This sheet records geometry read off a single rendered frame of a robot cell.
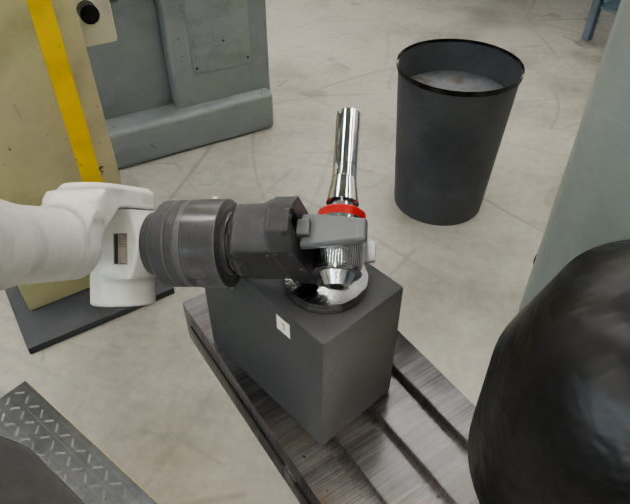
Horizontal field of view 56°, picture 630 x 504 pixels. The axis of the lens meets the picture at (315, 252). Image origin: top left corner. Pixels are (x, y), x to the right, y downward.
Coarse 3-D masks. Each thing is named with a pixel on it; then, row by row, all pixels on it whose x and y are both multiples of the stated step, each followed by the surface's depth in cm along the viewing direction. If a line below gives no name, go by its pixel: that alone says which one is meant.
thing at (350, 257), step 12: (348, 216) 55; (324, 252) 54; (336, 252) 53; (348, 252) 54; (360, 252) 55; (324, 264) 53; (336, 264) 53; (348, 264) 53; (360, 264) 54; (360, 276) 55
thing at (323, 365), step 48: (240, 288) 66; (288, 288) 61; (384, 288) 63; (240, 336) 73; (288, 336) 62; (336, 336) 58; (384, 336) 66; (288, 384) 68; (336, 384) 64; (384, 384) 73; (336, 432) 70
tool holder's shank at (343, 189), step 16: (352, 112) 60; (336, 128) 60; (352, 128) 59; (336, 144) 59; (352, 144) 59; (336, 160) 59; (352, 160) 58; (336, 176) 58; (352, 176) 58; (336, 192) 57; (352, 192) 57
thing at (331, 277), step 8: (320, 272) 55; (328, 272) 54; (336, 272) 54; (344, 272) 54; (352, 272) 54; (328, 280) 54; (336, 280) 54; (344, 280) 54; (352, 280) 55; (328, 288) 55; (336, 288) 55; (344, 288) 55
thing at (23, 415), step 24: (24, 384) 141; (0, 408) 136; (24, 408) 136; (48, 408) 136; (0, 432) 132; (24, 432) 132; (48, 432) 132; (72, 432) 132; (48, 456) 127; (72, 456) 127; (96, 456) 127; (72, 480) 123; (96, 480) 123; (120, 480) 123
